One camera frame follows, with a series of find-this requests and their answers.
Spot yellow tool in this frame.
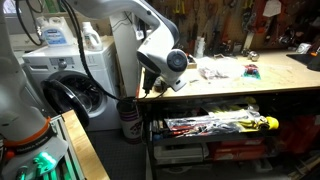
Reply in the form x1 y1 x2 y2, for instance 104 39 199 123
239 114 280 132

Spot white box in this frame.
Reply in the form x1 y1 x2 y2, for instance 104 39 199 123
153 144 210 165

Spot red box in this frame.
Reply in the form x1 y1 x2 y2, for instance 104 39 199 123
208 138 268 162

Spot white purple bucket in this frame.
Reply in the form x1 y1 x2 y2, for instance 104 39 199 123
116 96 144 145

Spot black frame wooden workbench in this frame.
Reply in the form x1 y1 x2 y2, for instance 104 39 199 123
136 49 320 180

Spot silver tin can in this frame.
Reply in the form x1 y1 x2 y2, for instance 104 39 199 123
153 77 169 94

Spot black mat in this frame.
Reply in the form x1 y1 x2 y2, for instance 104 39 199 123
286 53 320 72

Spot plastic bag of tools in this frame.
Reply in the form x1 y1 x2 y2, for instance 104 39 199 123
164 108 268 135

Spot white detergent jug with handle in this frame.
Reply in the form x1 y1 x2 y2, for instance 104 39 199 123
81 21 103 52

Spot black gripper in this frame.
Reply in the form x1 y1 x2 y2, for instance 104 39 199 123
142 67 160 95

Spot red green package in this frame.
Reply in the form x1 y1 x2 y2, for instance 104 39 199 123
242 63 262 80

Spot white paper sheet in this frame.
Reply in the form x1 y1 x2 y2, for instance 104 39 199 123
262 0 283 18

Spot clear plastic bag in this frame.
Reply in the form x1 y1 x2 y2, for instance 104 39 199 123
198 56 247 81

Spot green clamps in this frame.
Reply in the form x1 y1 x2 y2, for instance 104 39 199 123
14 151 73 180

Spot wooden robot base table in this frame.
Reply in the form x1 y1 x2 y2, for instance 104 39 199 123
61 109 111 180

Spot open black tool drawer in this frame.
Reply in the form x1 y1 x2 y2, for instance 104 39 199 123
148 99 282 144

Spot white jug blue label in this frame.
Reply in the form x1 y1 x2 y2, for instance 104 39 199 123
35 15 75 48

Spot small white bottle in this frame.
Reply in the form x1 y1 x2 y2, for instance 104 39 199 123
194 35 206 60

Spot pegboard with tools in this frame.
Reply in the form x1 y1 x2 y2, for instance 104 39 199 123
146 0 320 56

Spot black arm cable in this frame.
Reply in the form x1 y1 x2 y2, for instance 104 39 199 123
60 0 136 103

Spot round shiny metal object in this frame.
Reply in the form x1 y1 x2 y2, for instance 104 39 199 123
246 50 261 63

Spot white washing machine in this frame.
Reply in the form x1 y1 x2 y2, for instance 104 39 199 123
21 39 123 133

